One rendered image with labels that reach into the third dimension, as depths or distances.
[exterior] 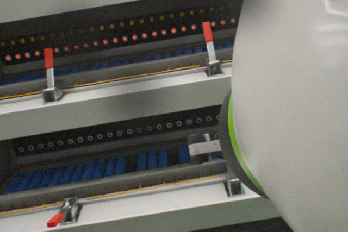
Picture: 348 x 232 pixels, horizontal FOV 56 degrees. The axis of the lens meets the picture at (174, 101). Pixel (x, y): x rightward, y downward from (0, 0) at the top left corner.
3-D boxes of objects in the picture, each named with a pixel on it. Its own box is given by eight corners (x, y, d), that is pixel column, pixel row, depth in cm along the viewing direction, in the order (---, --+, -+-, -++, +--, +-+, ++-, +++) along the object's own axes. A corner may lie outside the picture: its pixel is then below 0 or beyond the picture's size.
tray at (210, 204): (340, 207, 52) (341, 154, 49) (-36, 267, 53) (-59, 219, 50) (292, 147, 71) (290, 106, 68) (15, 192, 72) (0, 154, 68)
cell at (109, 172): (117, 164, 66) (113, 182, 60) (109, 165, 66) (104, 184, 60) (115, 156, 66) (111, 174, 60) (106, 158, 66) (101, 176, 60)
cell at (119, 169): (128, 162, 66) (124, 181, 60) (118, 164, 66) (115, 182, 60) (125, 155, 66) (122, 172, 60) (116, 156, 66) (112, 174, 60)
